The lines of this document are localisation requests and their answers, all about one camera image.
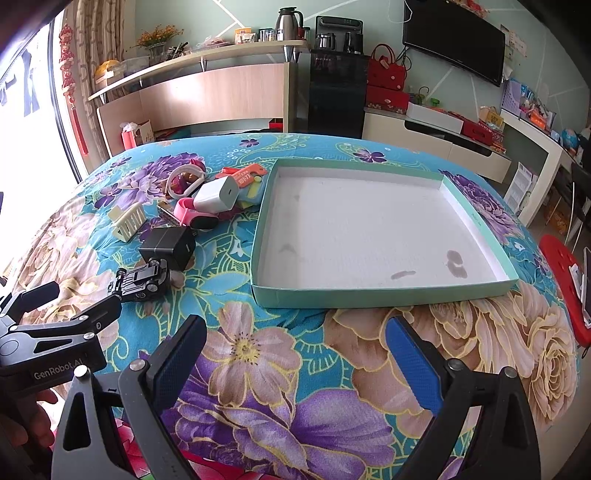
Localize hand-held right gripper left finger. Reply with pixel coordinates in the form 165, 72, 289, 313
51, 315, 208, 480

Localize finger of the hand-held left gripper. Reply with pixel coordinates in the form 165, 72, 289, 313
0, 281, 61, 326
60, 295, 123, 335

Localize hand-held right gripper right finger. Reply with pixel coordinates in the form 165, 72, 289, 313
385, 316, 542, 480

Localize black folding phone stand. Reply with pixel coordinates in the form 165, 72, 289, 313
107, 258, 171, 303

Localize cream plastic rack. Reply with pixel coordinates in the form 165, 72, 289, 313
107, 202, 147, 243

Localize black charger plug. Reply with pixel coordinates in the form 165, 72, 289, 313
139, 226, 197, 271

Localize gold patterned lighter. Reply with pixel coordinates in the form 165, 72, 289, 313
157, 200, 181, 228

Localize pink smartwatch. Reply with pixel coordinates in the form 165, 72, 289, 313
174, 198, 243, 230

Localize green cardboard tray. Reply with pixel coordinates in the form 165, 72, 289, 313
252, 158, 520, 309

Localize white charger plug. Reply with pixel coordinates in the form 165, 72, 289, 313
193, 176, 240, 213

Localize blue toy with orange label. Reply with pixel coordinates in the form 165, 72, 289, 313
231, 167, 269, 207

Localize person's left hand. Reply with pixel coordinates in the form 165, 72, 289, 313
0, 388, 58, 462

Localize floral blanket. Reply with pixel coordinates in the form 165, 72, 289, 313
9, 131, 583, 480

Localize red plastic stool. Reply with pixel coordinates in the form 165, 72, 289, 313
539, 234, 591, 346

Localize white clip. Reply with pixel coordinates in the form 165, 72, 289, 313
569, 263, 587, 305

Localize orange carton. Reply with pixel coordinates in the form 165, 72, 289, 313
547, 203, 573, 232

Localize white printed carton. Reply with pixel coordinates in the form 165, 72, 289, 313
504, 161, 539, 213

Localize red hanging ornament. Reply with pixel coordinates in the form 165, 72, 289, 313
59, 25, 89, 155

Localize wooden partition counter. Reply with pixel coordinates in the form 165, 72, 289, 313
88, 39, 310, 158

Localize white television cabinet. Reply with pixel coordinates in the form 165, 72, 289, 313
361, 107, 513, 184

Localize clear storage box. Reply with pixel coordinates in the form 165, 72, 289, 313
122, 55, 151, 75

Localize red patterned box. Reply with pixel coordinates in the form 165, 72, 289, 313
462, 117, 504, 146

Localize white flat box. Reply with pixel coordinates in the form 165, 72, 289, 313
405, 102, 465, 134

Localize black chair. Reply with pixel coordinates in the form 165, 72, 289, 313
551, 159, 591, 243

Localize white desk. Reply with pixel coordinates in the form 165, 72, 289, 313
500, 108, 578, 227

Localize patterned curtain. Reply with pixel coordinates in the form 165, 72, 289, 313
74, 0, 139, 63

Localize red gift box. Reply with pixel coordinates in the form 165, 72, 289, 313
365, 85, 411, 112

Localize yellow flowers in vase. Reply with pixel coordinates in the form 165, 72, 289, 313
136, 25, 183, 63

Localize black tea bar machine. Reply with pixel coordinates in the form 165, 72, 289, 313
307, 15, 370, 139

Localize purple file basket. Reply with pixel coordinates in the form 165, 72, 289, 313
501, 78, 525, 116

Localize red handbag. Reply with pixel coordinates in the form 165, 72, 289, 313
368, 44, 407, 90

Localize black television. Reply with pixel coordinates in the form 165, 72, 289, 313
402, 0, 507, 88

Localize steel thermos jug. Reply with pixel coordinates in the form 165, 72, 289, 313
276, 7, 304, 42

